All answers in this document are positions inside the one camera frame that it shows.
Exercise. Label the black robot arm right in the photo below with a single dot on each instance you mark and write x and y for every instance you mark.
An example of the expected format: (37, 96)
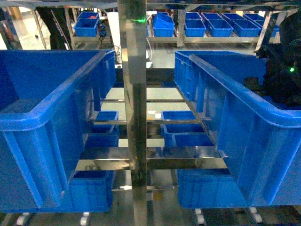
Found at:
(282, 79)

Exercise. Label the large blue bin upper left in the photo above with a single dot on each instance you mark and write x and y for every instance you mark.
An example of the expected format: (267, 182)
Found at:
(49, 100)

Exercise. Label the large blue bin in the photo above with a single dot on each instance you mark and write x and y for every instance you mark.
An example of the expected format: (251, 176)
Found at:
(49, 100)
(261, 139)

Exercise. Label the large blue bin upper right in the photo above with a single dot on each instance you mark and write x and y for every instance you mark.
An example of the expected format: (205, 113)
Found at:
(261, 139)

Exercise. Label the steel rack vertical post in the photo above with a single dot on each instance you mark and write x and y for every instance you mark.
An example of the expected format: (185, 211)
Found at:
(132, 24)

